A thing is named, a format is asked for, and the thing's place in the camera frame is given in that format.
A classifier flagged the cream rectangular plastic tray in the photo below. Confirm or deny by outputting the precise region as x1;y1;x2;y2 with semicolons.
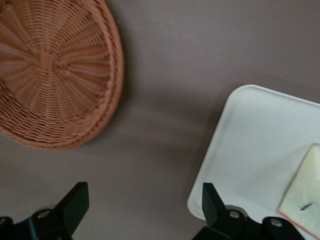
186;84;320;240

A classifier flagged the round orange-brown wicker basket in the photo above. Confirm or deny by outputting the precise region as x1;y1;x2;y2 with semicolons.
0;0;125;152

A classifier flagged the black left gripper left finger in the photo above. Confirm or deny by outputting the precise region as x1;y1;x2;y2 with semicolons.
0;181;90;240

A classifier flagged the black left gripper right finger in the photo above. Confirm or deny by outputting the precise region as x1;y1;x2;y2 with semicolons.
192;182;306;240

